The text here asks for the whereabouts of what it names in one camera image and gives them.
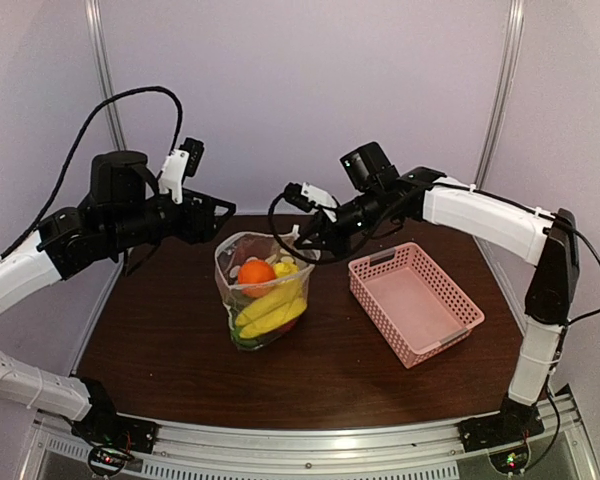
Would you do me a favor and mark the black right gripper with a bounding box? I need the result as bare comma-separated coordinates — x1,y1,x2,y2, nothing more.
294,186,389,258

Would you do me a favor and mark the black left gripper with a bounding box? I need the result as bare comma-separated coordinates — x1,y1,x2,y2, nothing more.
107,187,236,251

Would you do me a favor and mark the yellow toy lemon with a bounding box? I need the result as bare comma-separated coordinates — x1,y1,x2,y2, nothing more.
273,262,299,279

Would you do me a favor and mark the clear polka dot zip bag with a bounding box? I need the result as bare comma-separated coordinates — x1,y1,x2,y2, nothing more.
214,225,314,351

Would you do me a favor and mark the orange toy fruit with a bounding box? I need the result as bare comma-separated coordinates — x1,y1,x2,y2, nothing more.
237,259,277,298

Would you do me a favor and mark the yellow toy banana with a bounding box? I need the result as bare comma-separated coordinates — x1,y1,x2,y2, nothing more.
235,280,307,340

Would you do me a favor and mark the green striped toy watermelon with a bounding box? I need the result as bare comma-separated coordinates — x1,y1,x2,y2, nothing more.
231,330,268,351

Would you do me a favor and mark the red toy apple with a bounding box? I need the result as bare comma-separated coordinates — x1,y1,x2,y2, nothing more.
275,319,297,335

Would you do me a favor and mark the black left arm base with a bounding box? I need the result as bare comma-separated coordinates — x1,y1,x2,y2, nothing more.
72,378,158,454

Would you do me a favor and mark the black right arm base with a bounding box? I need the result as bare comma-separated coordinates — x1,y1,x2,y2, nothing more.
457,396,545,452

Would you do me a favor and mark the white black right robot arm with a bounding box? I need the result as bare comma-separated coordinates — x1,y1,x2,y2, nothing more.
283,142,579,442

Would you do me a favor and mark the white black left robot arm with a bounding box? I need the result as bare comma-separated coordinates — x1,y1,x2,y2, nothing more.
0,140,236,444

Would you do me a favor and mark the pink perforated plastic basket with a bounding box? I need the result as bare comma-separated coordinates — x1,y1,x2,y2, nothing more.
348,242,485,369

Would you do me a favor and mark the left green circuit board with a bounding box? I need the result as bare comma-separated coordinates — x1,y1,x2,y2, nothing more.
87,446,135,476

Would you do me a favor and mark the green circuit board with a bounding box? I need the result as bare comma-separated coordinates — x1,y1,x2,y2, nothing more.
489,446,530,475
87,446,135,476

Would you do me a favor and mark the right green circuit board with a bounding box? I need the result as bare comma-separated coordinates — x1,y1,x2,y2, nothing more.
489,446,530,475

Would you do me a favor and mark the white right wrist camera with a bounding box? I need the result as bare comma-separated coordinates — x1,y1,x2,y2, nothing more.
282,182,339,213

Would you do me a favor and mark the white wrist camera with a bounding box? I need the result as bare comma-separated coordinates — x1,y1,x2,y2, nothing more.
158,137,204,205
282,182,339,213

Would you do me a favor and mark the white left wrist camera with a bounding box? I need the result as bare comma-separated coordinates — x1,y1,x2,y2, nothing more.
158,137,204,205

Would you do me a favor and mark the black right braided cable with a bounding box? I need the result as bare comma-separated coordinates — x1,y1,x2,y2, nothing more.
268,184,431,265

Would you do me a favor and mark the black braided cable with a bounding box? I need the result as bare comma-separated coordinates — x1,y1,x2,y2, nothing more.
0,87,185,274
268,184,431,265

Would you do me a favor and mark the black left braided cable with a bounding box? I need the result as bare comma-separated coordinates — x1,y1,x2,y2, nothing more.
0,87,185,274

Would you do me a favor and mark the left aluminium corner post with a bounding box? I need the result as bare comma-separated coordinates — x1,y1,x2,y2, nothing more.
84,0,127,150

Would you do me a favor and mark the aluminium corner post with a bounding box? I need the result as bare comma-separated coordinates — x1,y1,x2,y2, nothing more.
84,0,127,150
475,0,525,187

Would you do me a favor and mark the aluminium front rail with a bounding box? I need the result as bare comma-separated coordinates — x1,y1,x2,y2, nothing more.
16,392,600,479

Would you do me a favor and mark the right aluminium corner post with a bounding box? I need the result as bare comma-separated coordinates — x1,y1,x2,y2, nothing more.
475,0,525,187

